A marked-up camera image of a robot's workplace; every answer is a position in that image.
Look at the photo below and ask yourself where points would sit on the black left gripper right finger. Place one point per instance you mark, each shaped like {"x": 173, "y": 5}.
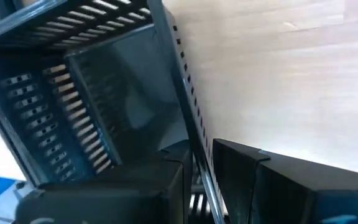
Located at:
{"x": 291, "y": 196}

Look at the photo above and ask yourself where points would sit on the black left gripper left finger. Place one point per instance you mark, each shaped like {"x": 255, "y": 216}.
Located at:
{"x": 120, "y": 199}

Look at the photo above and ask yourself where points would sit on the black plastic slotted basket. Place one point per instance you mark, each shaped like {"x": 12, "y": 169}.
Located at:
{"x": 129, "y": 93}

